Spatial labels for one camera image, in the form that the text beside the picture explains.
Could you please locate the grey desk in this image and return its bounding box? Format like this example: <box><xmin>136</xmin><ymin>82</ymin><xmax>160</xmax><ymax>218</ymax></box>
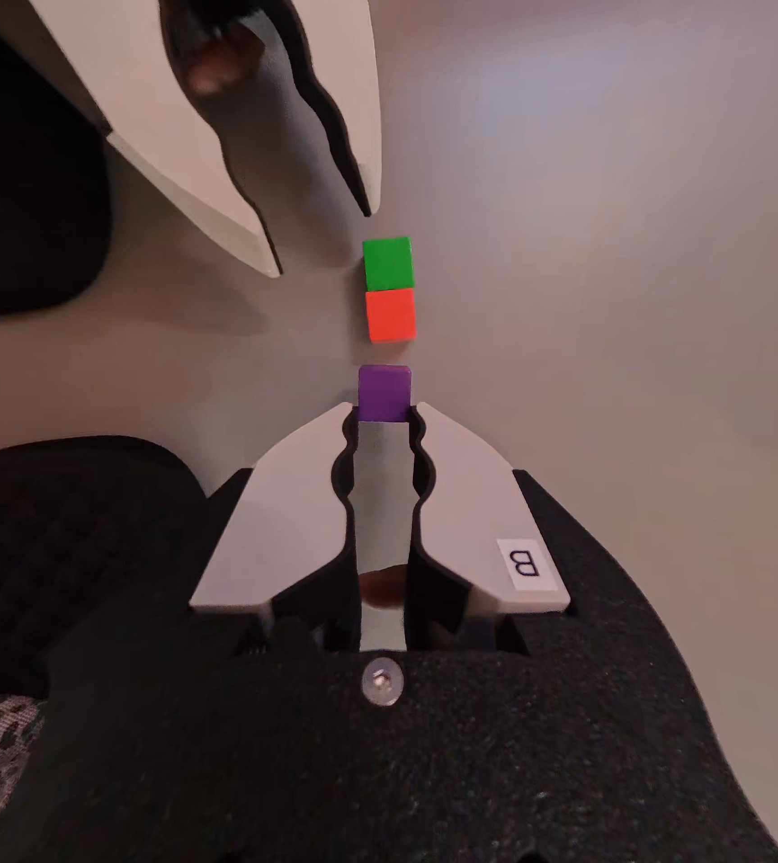
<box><xmin>0</xmin><ymin>0</ymin><xmax>778</xmax><ymax>857</ymax></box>

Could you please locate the person's left hand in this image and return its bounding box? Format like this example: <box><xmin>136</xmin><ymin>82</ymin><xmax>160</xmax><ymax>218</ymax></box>
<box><xmin>183</xmin><ymin>17</ymin><xmax>263</xmax><ymax>95</ymax></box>

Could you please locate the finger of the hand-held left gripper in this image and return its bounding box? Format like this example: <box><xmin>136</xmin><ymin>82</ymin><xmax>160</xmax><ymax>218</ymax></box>
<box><xmin>254</xmin><ymin>0</ymin><xmax>382</xmax><ymax>218</ymax></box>
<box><xmin>28</xmin><ymin>0</ymin><xmax>283</xmax><ymax>279</ymax></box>

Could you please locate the green cube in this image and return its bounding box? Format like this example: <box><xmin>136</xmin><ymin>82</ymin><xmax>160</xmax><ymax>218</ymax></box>
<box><xmin>362</xmin><ymin>236</ymin><xmax>414</xmax><ymax>293</ymax></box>

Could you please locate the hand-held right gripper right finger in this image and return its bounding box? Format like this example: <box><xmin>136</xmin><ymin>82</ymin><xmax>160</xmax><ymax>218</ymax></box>
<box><xmin>408</xmin><ymin>402</ymin><xmax>571</xmax><ymax>616</ymax></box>

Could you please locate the orange cube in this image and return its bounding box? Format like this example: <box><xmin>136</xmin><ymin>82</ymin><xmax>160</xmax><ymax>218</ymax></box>
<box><xmin>366</xmin><ymin>289</ymin><xmax>417</xmax><ymax>343</ymax></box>

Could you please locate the purple cube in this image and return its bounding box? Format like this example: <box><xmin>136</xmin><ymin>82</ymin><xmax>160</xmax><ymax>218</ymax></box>
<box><xmin>358</xmin><ymin>365</ymin><xmax>412</xmax><ymax>423</ymax></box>

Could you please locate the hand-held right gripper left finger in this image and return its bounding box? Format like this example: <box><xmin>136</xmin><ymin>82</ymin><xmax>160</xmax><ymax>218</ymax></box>
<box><xmin>190</xmin><ymin>402</ymin><xmax>361</xmax><ymax>631</ymax></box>

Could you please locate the person's right hand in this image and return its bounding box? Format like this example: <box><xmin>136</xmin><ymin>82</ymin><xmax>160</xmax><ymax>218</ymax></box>
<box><xmin>361</xmin><ymin>568</ymin><xmax>407</xmax><ymax>609</ymax></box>

